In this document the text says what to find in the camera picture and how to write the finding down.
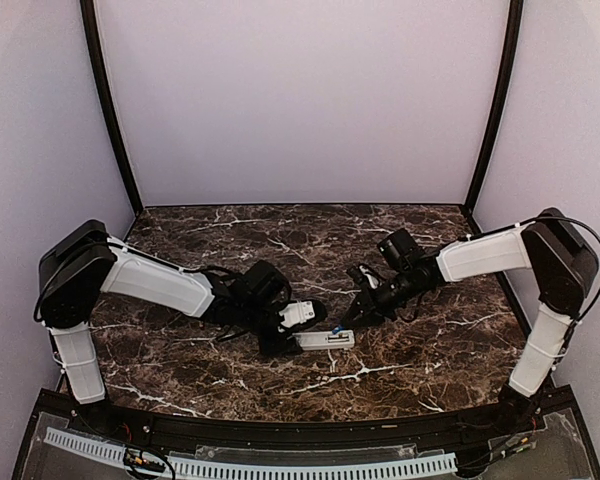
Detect white slotted cable duct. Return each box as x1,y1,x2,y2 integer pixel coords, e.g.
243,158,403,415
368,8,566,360
43,427,457,479

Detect black front frame rail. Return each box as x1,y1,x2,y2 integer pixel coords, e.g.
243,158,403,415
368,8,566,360
93,405,511,450

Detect black right corner frame post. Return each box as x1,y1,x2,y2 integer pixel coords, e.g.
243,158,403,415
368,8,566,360
463,0,524,216

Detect black corner frame post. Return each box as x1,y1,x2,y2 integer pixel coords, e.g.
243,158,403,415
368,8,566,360
463,0,524,216
79,0,144,217

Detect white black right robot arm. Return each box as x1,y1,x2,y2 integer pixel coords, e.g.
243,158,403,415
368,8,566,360
339,208,600,434

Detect small circuit board with wires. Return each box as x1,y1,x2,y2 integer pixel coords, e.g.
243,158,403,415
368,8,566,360
122,447,176,479

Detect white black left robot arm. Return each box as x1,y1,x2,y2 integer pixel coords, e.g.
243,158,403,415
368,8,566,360
33,220,317,436

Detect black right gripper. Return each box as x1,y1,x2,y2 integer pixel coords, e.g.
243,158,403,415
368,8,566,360
341,267,421,328

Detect black left corner frame post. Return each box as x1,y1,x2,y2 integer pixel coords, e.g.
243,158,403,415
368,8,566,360
79,0,144,217

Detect white remote control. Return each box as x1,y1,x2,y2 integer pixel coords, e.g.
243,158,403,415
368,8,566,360
293,330,355,351

